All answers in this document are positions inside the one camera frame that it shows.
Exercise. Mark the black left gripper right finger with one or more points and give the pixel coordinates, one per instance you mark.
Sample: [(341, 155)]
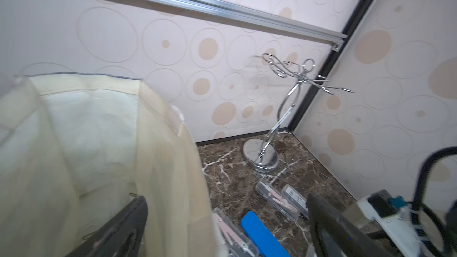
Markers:
[(335, 236)]

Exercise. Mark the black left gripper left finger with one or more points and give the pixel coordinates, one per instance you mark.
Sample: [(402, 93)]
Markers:
[(119, 237)]

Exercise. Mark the blue compass case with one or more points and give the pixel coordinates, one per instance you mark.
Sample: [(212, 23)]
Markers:
[(262, 238)]

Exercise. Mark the Starry Night canvas tote bag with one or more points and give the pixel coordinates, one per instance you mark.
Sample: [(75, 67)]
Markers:
[(77, 148)]

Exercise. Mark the clear case pink compass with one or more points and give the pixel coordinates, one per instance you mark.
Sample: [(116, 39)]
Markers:
[(239, 245)]

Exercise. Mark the clear case white label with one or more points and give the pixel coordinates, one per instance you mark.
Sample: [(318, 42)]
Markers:
[(296, 199)]

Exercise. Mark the clear case under stacked case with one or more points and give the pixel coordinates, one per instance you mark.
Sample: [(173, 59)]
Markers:
[(270, 194)]

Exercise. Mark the chrome jewelry stand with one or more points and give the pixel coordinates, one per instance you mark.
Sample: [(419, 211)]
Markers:
[(260, 154)]

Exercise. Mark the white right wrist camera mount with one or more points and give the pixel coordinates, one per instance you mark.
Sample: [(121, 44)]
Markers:
[(392, 214)]

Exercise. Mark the aluminium frame rail back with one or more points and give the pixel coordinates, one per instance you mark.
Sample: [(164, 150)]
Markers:
[(259, 20)]

